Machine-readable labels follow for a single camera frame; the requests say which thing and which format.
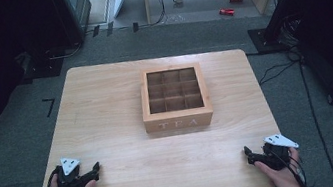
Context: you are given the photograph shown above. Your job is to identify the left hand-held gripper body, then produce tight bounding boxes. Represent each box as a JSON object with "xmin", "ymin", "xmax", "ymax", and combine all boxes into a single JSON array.
[{"xmin": 52, "ymin": 155, "xmax": 86, "ymax": 187}]

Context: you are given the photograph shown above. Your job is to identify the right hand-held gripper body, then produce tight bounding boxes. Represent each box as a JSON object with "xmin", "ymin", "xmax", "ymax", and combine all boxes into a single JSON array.
[{"xmin": 259, "ymin": 130, "xmax": 304, "ymax": 174}]

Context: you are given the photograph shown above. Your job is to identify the wooden compartment box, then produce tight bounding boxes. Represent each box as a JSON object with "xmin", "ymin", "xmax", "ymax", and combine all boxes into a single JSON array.
[{"xmin": 135, "ymin": 59, "xmax": 217, "ymax": 136}]

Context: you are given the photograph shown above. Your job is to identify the person's right hand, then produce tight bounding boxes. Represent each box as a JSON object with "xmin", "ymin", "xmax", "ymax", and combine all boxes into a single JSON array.
[{"xmin": 252, "ymin": 145, "xmax": 306, "ymax": 187}]

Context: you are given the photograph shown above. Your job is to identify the black cabinet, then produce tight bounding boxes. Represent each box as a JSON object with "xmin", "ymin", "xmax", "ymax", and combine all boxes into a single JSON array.
[{"xmin": 6, "ymin": 0, "xmax": 99, "ymax": 58}]

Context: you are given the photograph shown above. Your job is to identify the right hand-held gripper cable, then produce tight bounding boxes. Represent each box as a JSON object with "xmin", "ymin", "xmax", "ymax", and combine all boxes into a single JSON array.
[{"xmin": 271, "ymin": 141, "xmax": 309, "ymax": 187}]

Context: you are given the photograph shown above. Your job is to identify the long black floor cable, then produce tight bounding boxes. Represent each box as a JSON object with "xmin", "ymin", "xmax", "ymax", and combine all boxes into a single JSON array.
[{"xmin": 297, "ymin": 57, "xmax": 333, "ymax": 187}]

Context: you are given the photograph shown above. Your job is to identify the black stand base plate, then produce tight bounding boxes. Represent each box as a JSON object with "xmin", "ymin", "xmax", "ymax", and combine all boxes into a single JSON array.
[{"xmin": 16, "ymin": 45, "xmax": 68, "ymax": 86}]

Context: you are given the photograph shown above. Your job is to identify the black hanging cable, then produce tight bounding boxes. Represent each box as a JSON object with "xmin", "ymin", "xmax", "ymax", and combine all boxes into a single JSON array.
[{"xmin": 133, "ymin": 0, "xmax": 171, "ymax": 29}]

